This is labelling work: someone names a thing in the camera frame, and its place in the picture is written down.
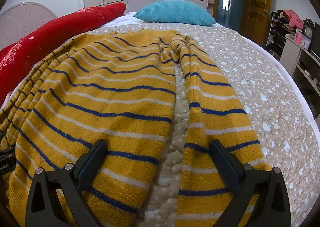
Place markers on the black table clock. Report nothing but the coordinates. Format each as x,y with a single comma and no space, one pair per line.
309,30

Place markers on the teal pillow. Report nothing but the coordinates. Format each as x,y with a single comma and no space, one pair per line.
175,13

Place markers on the white bed sheet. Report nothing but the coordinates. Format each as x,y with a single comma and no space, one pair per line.
125,18

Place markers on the white shelf cabinet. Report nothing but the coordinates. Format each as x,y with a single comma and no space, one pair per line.
290,51

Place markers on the pink alarm clock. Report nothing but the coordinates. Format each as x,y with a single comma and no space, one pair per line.
305,42

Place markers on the cluttered storage rack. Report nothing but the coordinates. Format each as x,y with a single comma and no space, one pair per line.
277,34

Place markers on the pink cloth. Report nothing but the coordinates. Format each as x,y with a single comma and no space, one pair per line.
295,19

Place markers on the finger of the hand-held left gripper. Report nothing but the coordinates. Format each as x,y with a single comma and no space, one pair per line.
6,151

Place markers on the beige dotted bedspread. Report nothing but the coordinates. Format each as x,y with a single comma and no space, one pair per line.
262,79

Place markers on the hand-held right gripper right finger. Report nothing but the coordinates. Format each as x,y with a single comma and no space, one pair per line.
226,167

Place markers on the red embroidered quilt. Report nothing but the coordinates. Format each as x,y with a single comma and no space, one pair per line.
50,36

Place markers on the wooden door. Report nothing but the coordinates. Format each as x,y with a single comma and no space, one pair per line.
257,4

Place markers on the yellow striped knit sweater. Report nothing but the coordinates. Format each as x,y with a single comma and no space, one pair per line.
112,91

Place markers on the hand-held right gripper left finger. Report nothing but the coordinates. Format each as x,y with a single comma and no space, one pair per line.
87,167

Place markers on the dark screen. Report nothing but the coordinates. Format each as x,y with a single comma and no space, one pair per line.
316,41

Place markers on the white fan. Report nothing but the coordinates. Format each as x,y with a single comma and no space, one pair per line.
20,16

